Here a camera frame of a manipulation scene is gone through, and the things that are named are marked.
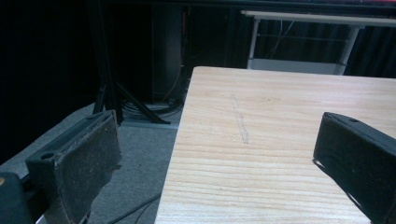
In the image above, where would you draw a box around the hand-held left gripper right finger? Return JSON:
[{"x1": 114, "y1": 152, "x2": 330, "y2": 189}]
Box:
[{"x1": 312, "y1": 111, "x2": 396, "y2": 224}]

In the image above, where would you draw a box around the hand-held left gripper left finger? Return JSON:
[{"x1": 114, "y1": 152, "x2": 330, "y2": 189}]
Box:
[{"x1": 25, "y1": 109, "x2": 122, "y2": 224}]

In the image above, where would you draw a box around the black metal tripod stand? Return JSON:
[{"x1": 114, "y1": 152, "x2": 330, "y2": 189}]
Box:
[{"x1": 85, "y1": 0, "x2": 172, "y2": 125}]

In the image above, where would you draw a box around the black cable on floor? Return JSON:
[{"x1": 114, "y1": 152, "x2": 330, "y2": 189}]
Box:
[{"x1": 106, "y1": 192, "x2": 163, "y2": 224}]

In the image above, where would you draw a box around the bundle of black cables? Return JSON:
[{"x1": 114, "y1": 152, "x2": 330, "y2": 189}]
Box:
[{"x1": 121, "y1": 98, "x2": 184, "y2": 119}]

